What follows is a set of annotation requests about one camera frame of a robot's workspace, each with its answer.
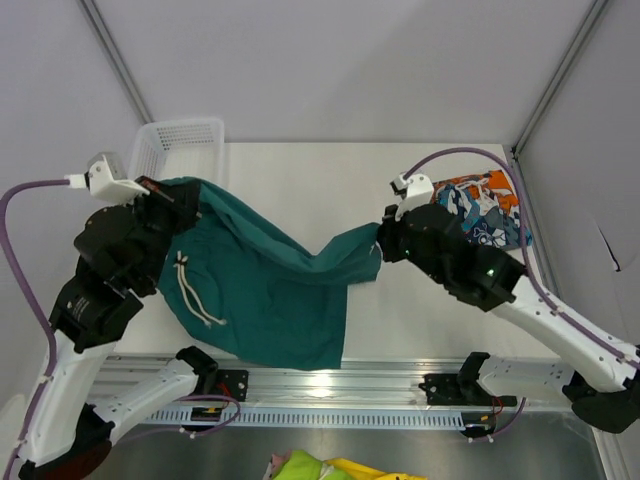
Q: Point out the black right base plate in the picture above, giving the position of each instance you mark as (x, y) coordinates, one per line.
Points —
(447, 389)

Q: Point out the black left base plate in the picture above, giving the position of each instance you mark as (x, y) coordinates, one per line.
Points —
(232, 383)

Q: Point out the white plastic basket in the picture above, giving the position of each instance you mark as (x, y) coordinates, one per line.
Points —
(181, 148)

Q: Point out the yellow cloth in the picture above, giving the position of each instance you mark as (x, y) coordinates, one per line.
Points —
(360, 471)

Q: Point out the aluminium frame post left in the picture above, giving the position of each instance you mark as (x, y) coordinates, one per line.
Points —
(115, 59)

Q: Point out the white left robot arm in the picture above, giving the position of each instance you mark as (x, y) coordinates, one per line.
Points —
(68, 437)

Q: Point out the lime green cloth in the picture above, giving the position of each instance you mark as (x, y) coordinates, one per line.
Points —
(296, 464)

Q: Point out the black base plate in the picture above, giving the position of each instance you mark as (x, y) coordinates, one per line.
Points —
(232, 383)
(447, 389)

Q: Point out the green shorts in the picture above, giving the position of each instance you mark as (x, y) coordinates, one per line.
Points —
(237, 282)

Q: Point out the aluminium mounting rail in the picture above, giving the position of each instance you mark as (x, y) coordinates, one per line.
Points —
(357, 384)

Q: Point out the aluminium frame post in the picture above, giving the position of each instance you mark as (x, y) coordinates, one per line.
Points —
(578, 43)
(115, 59)

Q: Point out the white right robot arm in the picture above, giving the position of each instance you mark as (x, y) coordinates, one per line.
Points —
(596, 374)

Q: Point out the aluminium frame post right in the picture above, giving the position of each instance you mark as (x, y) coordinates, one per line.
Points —
(578, 43)

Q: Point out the white slotted cable duct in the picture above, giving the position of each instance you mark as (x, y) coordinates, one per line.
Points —
(252, 416)

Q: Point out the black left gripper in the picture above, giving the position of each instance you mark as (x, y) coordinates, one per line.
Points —
(181, 199)

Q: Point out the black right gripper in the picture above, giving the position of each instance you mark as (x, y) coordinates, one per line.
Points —
(392, 223)

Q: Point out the colourful patterned shorts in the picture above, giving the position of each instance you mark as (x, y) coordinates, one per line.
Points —
(486, 205)

